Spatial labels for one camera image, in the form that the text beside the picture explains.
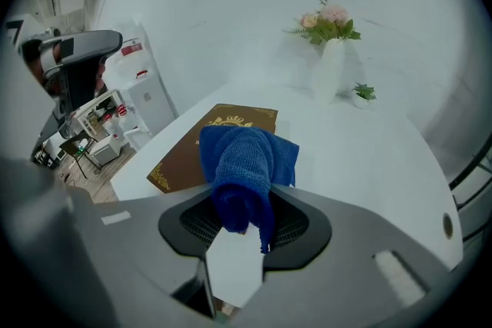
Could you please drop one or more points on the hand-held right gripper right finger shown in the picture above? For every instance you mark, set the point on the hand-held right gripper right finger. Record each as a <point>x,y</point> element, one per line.
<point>346,242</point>

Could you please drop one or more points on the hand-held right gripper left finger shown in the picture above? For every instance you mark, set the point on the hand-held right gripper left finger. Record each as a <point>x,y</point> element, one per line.
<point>127,242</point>

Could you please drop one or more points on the blue cloth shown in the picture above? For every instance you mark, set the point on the blue cloth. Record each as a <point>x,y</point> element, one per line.
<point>246,173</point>

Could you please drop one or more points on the small green potted plant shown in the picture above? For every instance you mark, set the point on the small green potted plant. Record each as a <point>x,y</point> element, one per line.
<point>364,93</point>

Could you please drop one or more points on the pink flower bouquet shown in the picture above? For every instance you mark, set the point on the pink flower bouquet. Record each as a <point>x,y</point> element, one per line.
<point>326,25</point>

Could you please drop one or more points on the white vase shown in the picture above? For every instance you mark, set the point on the white vase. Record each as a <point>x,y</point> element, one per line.
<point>334,69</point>

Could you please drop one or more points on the brown book with gold ornaments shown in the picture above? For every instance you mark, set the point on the brown book with gold ornaments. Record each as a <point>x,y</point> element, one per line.
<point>192,153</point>

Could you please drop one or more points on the white shelf unit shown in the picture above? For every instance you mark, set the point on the white shelf unit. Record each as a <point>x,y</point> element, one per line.
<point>102,109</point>

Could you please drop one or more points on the clear water jug, red label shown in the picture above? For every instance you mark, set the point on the clear water jug, red label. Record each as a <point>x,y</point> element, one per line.
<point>128,63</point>

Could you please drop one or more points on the black railing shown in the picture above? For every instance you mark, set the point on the black railing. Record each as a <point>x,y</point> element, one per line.
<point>471,173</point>

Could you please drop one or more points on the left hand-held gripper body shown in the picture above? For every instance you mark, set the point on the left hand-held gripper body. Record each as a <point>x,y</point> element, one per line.
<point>77,61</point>

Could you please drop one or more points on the white storage box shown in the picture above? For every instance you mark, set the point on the white storage box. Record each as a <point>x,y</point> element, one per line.
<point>107,151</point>

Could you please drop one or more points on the white water dispenser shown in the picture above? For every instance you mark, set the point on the white water dispenser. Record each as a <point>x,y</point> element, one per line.
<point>148,107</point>

